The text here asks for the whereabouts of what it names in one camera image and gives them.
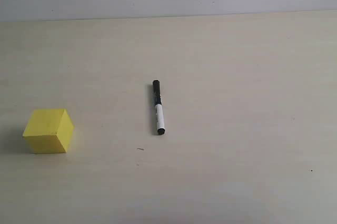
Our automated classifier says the black and white whiteboard marker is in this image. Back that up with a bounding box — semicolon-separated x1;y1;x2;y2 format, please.
152;79;165;135

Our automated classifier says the yellow foam cube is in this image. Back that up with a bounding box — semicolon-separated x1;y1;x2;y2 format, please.
23;109;74;154

